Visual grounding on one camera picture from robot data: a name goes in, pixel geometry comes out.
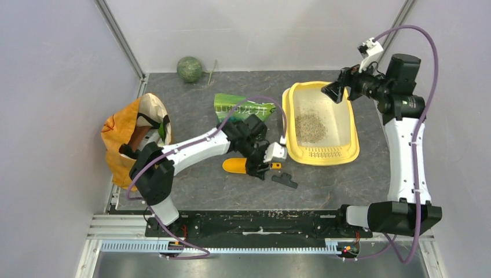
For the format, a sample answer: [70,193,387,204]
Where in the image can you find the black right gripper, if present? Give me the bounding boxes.
[321,57,392,104]

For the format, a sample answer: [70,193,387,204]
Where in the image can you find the orange plastic litter scoop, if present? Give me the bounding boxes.
[222,158,282,174]

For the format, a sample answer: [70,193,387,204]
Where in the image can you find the black bag clip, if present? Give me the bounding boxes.
[272,173,298,189]

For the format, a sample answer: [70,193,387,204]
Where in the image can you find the green cat litter bag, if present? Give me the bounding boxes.
[214,93,276,123]

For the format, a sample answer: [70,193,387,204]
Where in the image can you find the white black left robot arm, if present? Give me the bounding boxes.
[129,115,280,237]

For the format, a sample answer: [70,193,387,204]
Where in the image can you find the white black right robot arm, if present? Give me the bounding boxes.
[321,54,442,237]

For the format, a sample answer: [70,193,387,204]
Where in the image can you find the yellow plastic litter box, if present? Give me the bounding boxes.
[282,81,360,166]

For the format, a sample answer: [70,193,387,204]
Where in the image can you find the grey cat litter pellets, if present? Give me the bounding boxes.
[295,111,328,144]

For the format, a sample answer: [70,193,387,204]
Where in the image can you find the orange fabric bag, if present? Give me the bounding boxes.
[101,93,174,189]

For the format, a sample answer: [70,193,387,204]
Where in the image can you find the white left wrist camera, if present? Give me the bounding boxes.
[263,136,288,163]

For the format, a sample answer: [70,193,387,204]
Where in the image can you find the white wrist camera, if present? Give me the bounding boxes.
[357,38,384,73]
[263,136,288,163]

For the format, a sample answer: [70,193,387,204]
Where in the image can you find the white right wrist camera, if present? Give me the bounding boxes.
[357,38,384,73]

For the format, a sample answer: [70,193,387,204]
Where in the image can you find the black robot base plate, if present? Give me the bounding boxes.
[167,209,373,239]

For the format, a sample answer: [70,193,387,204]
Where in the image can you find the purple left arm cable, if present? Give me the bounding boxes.
[126,96,288,261]

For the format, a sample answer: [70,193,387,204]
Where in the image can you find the grey slotted cable duct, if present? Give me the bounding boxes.
[100,239,340,255]

